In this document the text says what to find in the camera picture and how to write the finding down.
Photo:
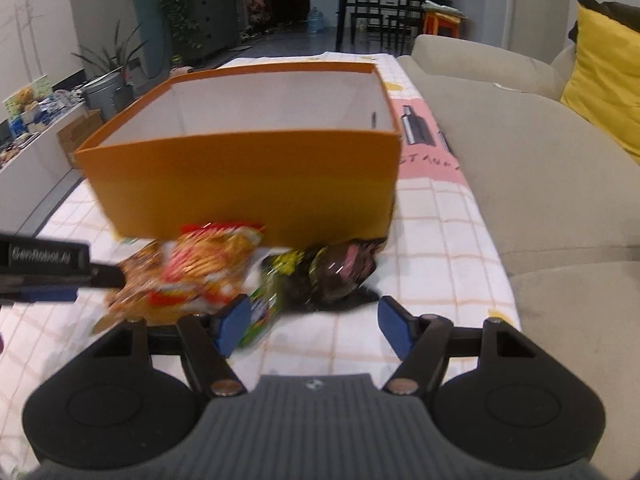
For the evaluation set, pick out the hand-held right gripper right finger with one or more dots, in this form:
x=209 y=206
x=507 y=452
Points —
x=395 y=330

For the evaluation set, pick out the blue water jug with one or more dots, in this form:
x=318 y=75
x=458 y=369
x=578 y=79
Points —
x=315 y=20

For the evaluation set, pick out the checked printed tablecloth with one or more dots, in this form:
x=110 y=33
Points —
x=440 y=240

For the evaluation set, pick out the white low cabinet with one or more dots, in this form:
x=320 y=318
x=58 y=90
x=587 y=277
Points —
x=30 y=185

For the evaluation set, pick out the black garment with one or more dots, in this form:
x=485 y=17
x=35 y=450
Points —
x=615 y=10

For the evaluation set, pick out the climbing green plant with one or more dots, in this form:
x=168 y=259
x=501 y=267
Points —
x=175 y=5

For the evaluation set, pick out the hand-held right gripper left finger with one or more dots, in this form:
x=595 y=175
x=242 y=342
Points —
x=234 y=325

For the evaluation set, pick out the dark green snack packet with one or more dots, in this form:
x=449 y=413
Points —
x=267 y=310

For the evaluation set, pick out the orange cardboard box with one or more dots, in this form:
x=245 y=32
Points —
x=250 y=185

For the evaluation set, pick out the orange mixed nuts packet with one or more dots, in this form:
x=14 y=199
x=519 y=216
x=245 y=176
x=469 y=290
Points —
x=135 y=280

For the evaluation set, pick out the long-leaf potted plant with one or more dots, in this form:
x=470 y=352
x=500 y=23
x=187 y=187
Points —
x=107 y=55

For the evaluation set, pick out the red-orange stick snack packet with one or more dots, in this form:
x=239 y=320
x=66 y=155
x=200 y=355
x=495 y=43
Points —
x=200 y=260

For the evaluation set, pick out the beige sofa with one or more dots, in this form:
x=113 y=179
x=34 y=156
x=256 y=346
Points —
x=550 y=185

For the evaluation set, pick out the brown cardboard carton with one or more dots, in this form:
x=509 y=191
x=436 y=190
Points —
x=80 y=132

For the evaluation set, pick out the dark brown cat-shaped packet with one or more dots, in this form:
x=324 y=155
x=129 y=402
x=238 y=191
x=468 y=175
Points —
x=340 y=265

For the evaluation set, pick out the dark dining chair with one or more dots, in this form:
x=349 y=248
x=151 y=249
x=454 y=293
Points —
x=400 y=20
x=367 y=20

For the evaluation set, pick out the folded stack on stool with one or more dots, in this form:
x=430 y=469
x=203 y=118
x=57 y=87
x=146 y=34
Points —
x=442 y=7

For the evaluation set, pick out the yellow cushion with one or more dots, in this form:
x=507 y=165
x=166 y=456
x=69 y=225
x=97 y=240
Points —
x=605 y=75

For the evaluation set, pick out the group of small ornaments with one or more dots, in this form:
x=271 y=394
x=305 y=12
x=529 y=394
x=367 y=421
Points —
x=30 y=110

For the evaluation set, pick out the orange stool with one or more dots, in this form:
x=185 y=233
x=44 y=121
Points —
x=442 y=22

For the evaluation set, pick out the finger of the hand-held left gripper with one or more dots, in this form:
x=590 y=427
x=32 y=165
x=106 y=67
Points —
x=40 y=295
x=105 y=277

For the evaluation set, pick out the grey bin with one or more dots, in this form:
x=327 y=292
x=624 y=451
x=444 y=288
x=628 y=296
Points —
x=102 y=92

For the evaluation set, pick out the dark grey cabinet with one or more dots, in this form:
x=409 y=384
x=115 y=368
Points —
x=215 y=20

